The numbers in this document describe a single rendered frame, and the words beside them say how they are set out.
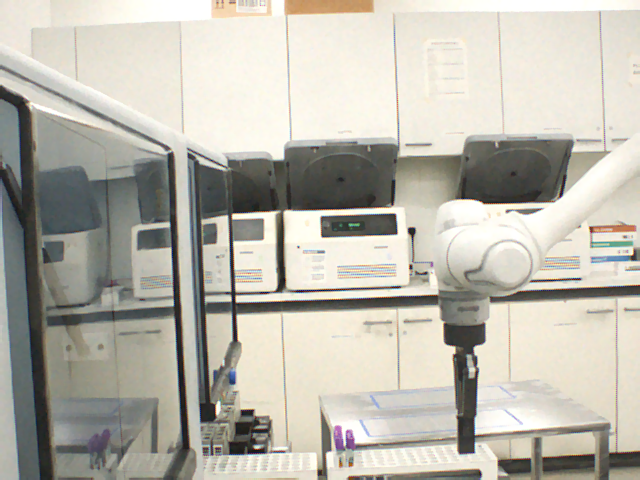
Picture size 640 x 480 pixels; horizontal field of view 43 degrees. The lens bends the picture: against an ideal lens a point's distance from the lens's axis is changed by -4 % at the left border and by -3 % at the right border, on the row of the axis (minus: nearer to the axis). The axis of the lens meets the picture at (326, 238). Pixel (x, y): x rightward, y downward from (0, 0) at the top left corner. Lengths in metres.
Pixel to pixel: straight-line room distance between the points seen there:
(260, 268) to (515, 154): 1.34
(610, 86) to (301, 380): 2.06
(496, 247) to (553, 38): 3.08
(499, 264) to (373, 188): 2.96
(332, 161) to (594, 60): 1.39
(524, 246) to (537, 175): 3.03
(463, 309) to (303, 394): 2.45
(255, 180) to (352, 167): 0.47
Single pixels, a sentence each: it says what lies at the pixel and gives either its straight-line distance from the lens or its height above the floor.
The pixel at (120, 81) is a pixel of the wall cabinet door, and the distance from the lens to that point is 4.17.
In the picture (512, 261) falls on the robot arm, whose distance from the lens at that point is 1.26.
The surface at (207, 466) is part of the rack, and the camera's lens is 1.53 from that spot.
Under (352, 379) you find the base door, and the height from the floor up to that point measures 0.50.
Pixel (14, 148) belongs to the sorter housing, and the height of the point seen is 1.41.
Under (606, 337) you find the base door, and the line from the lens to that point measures 4.05.
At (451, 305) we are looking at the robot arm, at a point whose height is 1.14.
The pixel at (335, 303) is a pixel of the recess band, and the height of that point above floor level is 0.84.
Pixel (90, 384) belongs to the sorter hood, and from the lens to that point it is 0.69.
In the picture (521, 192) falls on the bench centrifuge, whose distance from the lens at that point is 4.37.
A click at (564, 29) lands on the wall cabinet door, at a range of 4.31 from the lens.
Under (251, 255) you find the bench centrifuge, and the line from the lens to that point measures 3.76.
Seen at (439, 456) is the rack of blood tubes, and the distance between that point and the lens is 1.54.
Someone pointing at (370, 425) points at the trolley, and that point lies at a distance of 1.91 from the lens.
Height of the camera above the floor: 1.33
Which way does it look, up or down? 3 degrees down
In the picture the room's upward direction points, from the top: 2 degrees counter-clockwise
